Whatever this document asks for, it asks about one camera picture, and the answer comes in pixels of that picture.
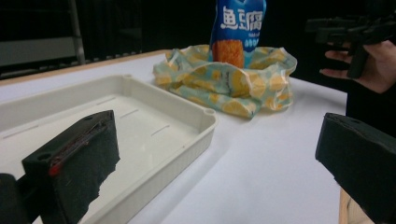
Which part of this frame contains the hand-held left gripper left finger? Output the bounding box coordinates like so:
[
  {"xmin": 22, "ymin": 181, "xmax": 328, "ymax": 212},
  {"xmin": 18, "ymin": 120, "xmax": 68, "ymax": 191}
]
[{"xmin": 21, "ymin": 109, "xmax": 121, "ymax": 224}]

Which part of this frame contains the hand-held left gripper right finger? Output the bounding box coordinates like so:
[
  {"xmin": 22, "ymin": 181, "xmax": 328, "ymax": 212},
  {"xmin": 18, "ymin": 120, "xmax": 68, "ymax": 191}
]
[{"xmin": 315, "ymin": 112, "xmax": 396, "ymax": 224}]

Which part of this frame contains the blue snack packet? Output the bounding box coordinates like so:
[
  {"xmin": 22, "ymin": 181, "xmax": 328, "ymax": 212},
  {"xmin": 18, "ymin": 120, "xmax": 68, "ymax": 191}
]
[{"xmin": 208, "ymin": 0, "xmax": 268, "ymax": 69}]

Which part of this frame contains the lemon print plastic bag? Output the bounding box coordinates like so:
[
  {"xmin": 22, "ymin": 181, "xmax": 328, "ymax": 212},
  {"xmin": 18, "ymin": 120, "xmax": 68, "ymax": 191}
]
[{"xmin": 152, "ymin": 44, "xmax": 298, "ymax": 120}]

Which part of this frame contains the white plastic tray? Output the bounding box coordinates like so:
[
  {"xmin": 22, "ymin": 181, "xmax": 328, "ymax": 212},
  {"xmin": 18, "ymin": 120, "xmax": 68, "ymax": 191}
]
[{"xmin": 0, "ymin": 74, "xmax": 219, "ymax": 224}]

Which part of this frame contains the grey metal stand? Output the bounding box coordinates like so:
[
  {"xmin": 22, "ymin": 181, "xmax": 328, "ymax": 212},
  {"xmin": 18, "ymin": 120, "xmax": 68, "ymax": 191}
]
[{"xmin": 0, "ymin": 0, "xmax": 87, "ymax": 68}]

